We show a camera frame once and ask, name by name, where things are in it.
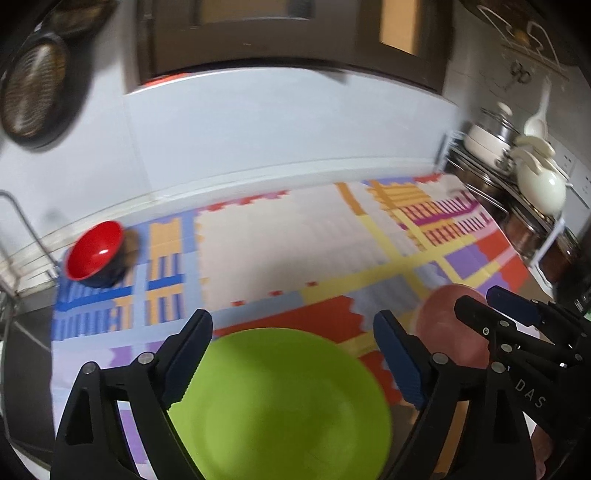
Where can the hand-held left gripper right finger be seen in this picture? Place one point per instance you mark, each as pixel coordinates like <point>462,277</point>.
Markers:
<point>397,369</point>

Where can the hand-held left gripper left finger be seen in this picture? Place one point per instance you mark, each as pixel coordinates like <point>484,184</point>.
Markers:
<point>184,369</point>

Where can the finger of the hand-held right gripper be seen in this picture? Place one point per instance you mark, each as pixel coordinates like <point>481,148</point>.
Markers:
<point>480,321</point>
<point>515,302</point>

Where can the green plate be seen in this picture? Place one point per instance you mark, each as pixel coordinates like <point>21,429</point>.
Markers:
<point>277,406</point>

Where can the person's right hand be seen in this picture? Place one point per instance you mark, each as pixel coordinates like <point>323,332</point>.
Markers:
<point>541,447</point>

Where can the metal pot rack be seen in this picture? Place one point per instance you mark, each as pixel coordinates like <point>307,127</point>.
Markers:
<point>547,247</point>

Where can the white kettle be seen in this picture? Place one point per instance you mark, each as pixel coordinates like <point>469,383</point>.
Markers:
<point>542,189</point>

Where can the red and black bowl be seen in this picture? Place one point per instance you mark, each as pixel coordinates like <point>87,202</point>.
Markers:
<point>92,251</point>

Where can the colourful patterned mat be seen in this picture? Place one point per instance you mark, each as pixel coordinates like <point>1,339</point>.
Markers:
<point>277,240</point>

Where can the steel pot with lid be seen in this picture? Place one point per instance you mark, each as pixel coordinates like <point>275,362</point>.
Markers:
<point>480,141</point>

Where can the white ladle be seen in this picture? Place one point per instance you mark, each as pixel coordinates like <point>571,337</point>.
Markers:
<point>535,124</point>

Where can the metal dish rack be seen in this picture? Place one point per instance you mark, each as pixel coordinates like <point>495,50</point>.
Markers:
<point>27,265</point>

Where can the dark hanging pan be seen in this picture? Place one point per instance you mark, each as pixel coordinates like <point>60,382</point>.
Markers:
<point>78,16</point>

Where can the white wall socket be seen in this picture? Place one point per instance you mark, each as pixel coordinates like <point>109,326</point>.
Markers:
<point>584,182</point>
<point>567,162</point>

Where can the dark window frame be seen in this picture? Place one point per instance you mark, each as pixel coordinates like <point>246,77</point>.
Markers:
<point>152,41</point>

